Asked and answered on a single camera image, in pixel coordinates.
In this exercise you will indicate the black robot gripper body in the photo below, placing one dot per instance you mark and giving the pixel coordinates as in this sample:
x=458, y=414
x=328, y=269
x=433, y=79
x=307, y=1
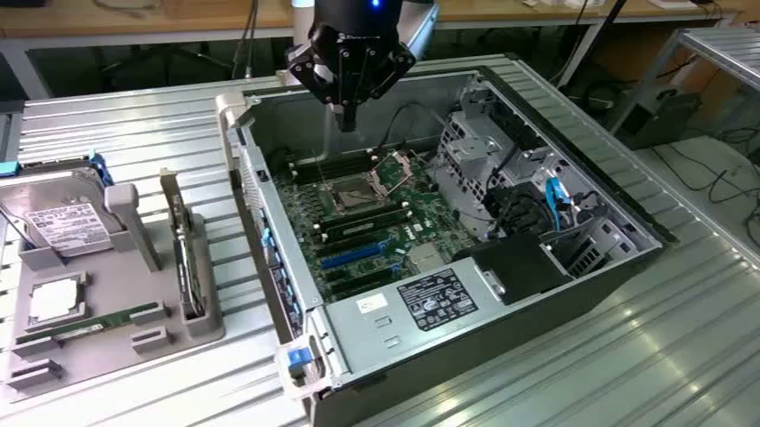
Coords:
x=356, y=22

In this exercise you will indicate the black graphics card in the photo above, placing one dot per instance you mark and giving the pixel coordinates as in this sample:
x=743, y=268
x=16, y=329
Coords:
x=189, y=249

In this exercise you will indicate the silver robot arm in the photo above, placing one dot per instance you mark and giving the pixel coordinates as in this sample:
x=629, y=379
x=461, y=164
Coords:
x=422, y=26

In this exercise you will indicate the black office chair base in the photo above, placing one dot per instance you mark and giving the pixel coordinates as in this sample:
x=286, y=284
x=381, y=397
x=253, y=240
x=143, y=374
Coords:
x=173, y=60

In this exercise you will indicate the metal disk bay cage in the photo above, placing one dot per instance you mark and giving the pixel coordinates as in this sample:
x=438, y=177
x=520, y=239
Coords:
x=469, y=151

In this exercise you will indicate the metal socket cover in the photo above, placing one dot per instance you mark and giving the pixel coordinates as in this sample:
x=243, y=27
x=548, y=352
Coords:
x=392, y=169

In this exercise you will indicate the thin metal locking lever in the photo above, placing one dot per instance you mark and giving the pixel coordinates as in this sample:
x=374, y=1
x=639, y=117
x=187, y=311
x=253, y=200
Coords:
x=322, y=171

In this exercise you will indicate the CPU socket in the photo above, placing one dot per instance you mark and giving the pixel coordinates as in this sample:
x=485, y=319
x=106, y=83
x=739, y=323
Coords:
x=353, y=195

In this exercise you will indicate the wooden desk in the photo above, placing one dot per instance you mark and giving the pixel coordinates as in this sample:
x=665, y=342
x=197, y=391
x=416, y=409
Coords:
x=119, y=22

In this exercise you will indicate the green motherboard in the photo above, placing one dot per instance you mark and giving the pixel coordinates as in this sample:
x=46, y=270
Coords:
x=409, y=222

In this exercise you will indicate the installed black RAM stick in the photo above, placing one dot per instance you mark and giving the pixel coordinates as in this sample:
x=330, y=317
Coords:
x=365, y=224

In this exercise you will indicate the blue disk carrier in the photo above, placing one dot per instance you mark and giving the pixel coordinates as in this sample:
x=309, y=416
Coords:
x=100, y=166

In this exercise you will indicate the blue expansion slot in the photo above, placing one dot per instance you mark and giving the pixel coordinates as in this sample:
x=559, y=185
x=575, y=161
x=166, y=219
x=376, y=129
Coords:
x=350, y=249
x=356, y=259

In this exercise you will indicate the silver chipset heatsink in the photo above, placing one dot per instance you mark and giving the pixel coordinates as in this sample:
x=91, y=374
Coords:
x=428, y=259

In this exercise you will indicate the black box on floor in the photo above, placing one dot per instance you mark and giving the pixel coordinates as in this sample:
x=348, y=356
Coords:
x=659, y=120

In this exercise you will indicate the black expansion slot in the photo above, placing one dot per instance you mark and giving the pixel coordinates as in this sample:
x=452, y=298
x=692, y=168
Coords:
x=356, y=284

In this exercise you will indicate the black plastic air shroud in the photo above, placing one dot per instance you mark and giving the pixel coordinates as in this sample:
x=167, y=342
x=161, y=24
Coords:
x=517, y=267

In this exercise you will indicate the silver hard disk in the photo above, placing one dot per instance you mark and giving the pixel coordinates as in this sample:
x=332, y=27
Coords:
x=59, y=222

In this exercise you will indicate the grey power supply unit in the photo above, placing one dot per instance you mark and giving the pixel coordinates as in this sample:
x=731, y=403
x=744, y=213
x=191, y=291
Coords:
x=380, y=329

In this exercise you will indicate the open black PC case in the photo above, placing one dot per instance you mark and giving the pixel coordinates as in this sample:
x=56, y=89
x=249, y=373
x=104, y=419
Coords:
x=593, y=289

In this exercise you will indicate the blue case latch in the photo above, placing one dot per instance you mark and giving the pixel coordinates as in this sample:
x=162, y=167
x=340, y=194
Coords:
x=298, y=358

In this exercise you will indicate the silver CPU chip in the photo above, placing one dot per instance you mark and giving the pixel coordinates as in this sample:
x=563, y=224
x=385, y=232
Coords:
x=55, y=301

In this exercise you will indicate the green RAM stick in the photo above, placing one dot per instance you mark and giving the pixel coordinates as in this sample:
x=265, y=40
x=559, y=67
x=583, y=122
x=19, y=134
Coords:
x=88, y=326

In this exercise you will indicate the grey parts rack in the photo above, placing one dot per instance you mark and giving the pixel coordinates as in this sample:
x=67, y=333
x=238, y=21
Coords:
x=119, y=356

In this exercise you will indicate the metal slat table frame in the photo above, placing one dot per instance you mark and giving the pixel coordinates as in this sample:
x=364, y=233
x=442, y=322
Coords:
x=712, y=46

